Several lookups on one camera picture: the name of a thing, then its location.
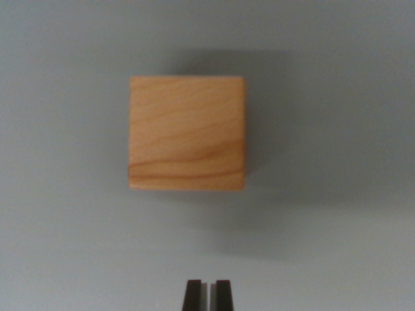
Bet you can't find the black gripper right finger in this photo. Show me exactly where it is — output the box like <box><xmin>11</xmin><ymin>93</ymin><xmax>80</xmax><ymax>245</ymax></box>
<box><xmin>209</xmin><ymin>280</ymin><xmax>235</xmax><ymax>311</ymax></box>

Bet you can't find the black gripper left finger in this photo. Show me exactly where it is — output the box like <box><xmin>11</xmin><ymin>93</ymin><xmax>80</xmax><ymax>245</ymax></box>
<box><xmin>182</xmin><ymin>279</ymin><xmax>209</xmax><ymax>311</ymax></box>

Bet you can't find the wooden cube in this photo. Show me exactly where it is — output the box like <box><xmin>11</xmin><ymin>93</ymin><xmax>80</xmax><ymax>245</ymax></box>
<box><xmin>127</xmin><ymin>75</ymin><xmax>246</xmax><ymax>192</ymax></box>

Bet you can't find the grey plastic tray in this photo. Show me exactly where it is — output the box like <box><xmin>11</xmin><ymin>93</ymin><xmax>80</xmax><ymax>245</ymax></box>
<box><xmin>0</xmin><ymin>0</ymin><xmax>415</xmax><ymax>311</ymax></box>

